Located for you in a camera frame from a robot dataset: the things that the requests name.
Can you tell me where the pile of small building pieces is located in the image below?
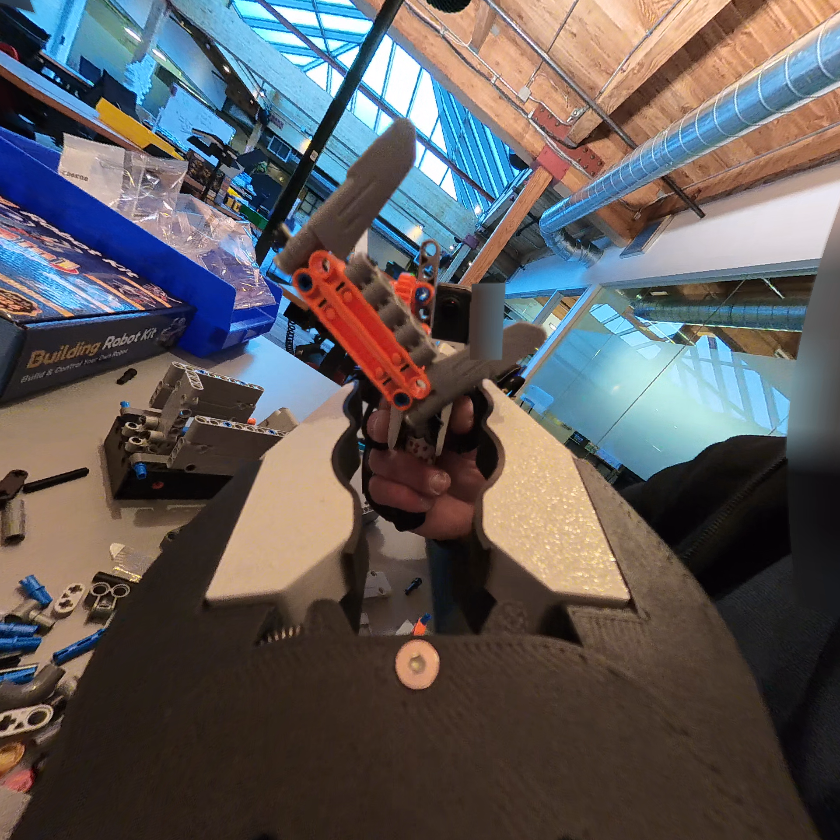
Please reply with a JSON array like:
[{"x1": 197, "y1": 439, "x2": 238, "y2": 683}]
[{"x1": 0, "y1": 466, "x2": 434, "y2": 788}]

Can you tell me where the orange and grey wing assembly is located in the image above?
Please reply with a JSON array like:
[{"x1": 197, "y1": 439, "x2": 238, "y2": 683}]
[{"x1": 276, "y1": 121, "x2": 547, "y2": 405}]

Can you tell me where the person's right forearm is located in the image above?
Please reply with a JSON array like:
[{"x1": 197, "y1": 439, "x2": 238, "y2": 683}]
[{"x1": 617, "y1": 434, "x2": 795, "y2": 598}]

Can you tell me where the yellow plastic bin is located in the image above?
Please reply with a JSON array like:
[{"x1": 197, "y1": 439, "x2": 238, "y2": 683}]
[{"x1": 95, "y1": 99, "x2": 185, "y2": 158}]

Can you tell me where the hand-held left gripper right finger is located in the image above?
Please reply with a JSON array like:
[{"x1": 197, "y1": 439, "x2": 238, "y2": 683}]
[{"x1": 470, "y1": 378, "x2": 641, "y2": 634}]

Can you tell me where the blue robot kit box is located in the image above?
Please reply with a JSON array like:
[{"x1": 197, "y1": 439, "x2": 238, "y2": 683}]
[{"x1": 0, "y1": 195, "x2": 195, "y2": 401}]

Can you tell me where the silver ventilation duct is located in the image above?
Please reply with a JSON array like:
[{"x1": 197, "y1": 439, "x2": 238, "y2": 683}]
[{"x1": 541, "y1": 27, "x2": 840, "y2": 244}]

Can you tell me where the blue plastic bin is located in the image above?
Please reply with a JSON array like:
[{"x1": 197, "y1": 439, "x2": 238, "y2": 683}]
[{"x1": 0, "y1": 125, "x2": 279, "y2": 358}]

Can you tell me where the black support column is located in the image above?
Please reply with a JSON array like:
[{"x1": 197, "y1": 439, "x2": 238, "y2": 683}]
[{"x1": 256, "y1": 0, "x2": 441, "y2": 263}]

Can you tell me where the grey building kit robot assembly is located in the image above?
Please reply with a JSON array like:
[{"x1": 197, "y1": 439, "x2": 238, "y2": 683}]
[{"x1": 105, "y1": 361, "x2": 296, "y2": 502}]

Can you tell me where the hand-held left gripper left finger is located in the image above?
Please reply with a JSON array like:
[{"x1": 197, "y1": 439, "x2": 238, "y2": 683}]
[{"x1": 206, "y1": 381, "x2": 371, "y2": 631}]

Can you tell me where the person's right hand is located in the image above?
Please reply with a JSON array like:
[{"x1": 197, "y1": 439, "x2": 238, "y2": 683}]
[{"x1": 361, "y1": 394, "x2": 493, "y2": 542}]

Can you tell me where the bundle of clear plastic bags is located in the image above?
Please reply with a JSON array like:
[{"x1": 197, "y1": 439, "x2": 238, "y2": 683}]
[{"x1": 59, "y1": 138, "x2": 270, "y2": 309}]

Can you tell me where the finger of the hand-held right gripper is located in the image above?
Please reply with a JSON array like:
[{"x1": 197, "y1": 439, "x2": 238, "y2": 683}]
[{"x1": 469, "y1": 281, "x2": 508, "y2": 392}]

